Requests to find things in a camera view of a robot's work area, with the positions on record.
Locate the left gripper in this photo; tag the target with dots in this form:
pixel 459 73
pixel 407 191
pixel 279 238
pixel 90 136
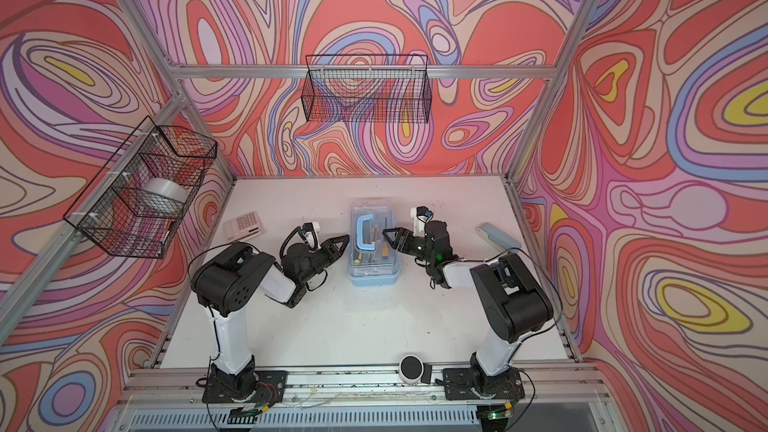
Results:
pixel 329 251

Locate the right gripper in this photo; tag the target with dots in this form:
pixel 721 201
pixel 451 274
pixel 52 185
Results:
pixel 399 234

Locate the clear toolbox lid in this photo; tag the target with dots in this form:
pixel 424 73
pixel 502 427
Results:
pixel 368 220

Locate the light blue plastic toolbox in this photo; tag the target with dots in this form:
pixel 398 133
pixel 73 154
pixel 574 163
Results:
pixel 374 270

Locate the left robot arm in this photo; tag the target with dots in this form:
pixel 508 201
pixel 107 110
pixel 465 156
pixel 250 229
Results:
pixel 225 284

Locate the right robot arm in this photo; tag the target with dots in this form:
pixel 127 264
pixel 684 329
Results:
pixel 514 303

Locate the grey blue stapler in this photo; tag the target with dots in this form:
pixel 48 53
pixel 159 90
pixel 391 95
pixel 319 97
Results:
pixel 498 239

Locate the round black white knob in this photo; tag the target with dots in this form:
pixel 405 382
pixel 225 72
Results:
pixel 411 370

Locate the white tape roll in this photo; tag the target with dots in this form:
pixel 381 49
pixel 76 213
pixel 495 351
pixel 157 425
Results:
pixel 163 197

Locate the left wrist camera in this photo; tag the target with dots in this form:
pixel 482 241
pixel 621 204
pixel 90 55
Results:
pixel 309 233

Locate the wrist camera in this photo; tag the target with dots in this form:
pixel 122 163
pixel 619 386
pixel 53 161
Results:
pixel 309 233
pixel 421 215

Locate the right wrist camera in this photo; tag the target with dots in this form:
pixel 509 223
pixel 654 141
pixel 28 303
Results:
pixel 421 215

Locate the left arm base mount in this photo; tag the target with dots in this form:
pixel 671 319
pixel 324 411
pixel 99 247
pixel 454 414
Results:
pixel 259 387

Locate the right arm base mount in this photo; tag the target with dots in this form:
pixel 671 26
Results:
pixel 471 383

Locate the back black wire basket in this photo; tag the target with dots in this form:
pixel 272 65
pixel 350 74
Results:
pixel 367 88

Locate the black wire basket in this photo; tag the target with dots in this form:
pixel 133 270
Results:
pixel 367 88
pixel 115 220

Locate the left black wire basket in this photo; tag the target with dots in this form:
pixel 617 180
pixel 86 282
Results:
pixel 115 220

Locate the aluminium front rail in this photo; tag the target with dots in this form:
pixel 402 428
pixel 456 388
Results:
pixel 309 386

